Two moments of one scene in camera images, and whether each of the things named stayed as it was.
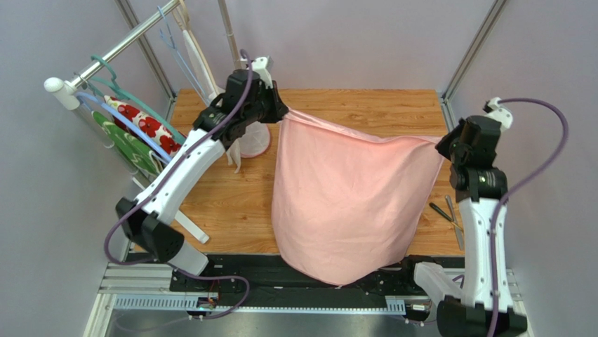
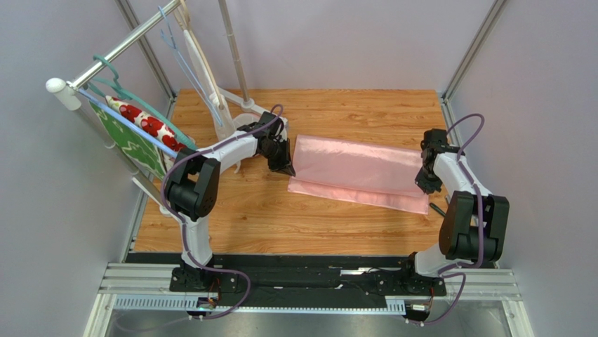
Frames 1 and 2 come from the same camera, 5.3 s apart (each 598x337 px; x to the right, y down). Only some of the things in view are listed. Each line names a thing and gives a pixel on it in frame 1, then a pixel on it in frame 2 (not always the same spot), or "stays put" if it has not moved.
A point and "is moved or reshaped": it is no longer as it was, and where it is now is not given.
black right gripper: x=448 y=145 → x=427 y=177
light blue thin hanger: x=174 y=47 stays put
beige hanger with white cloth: x=203 y=65 stays put
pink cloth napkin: x=347 y=206 is moved or reshaped
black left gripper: x=278 y=108 → x=285 y=165
